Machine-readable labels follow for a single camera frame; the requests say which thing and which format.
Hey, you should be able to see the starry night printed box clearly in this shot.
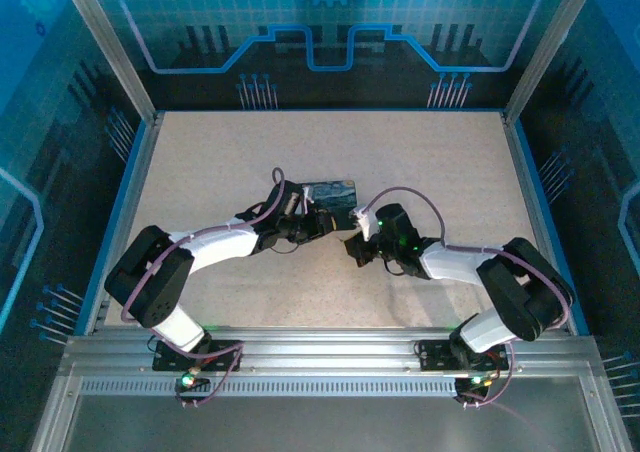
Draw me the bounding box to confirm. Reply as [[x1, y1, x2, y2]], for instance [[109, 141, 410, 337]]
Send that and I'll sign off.
[[301, 178, 359, 231]]

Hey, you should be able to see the right controller board with LED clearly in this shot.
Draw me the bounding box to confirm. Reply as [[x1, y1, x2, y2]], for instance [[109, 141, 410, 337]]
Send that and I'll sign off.
[[453, 370, 499, 399]]

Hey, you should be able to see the controller board with led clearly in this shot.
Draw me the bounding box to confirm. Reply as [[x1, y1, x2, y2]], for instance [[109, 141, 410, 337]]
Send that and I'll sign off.
[[453, 370, 499, 399], [174, 368, 211, 394]]

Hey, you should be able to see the grey metal front panel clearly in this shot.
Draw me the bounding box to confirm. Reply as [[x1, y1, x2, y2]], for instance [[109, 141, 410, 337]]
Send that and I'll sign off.
[[34, 394, 632, 452]]

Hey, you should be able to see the left controller board with LED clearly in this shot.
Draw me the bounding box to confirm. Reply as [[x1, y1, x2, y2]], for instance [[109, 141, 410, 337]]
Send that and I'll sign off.
[[174, 368, 211, 394]]

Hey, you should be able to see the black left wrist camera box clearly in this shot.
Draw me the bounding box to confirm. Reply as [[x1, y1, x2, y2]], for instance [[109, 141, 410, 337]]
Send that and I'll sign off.
[[263, 180, 308, 219]]

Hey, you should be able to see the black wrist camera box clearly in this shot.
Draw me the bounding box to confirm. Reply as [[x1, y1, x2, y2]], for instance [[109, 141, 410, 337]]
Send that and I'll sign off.
[[351, 202, 422, 254], [263, 180, 308, 219]]

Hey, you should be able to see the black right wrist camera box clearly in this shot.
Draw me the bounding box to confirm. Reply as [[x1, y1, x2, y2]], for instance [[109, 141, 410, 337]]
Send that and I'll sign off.
[[351, 202, 422, 254]]

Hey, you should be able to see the aluminium front mounting rail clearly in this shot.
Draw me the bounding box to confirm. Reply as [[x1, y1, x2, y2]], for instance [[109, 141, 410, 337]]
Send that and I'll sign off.
[[55, 325, 609, 399]]

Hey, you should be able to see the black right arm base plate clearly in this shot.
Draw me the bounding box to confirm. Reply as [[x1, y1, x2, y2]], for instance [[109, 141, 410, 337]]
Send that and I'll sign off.
[[416, 338, 510, 373]]

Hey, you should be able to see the aluminium side rail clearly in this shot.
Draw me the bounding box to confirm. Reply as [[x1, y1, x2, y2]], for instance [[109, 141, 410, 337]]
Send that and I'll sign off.
[[500, 111, 591, 336], [82, 111, 165, 336]]

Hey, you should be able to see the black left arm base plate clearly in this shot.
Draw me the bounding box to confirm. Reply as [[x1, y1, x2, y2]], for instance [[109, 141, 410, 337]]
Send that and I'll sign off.
[[151, 338, 245, 373]]

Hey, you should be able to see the aluminium frame post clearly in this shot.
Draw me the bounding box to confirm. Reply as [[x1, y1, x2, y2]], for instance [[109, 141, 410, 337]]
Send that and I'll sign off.
[[55, 0, 162, 124], [502, 0, 603, 124]]

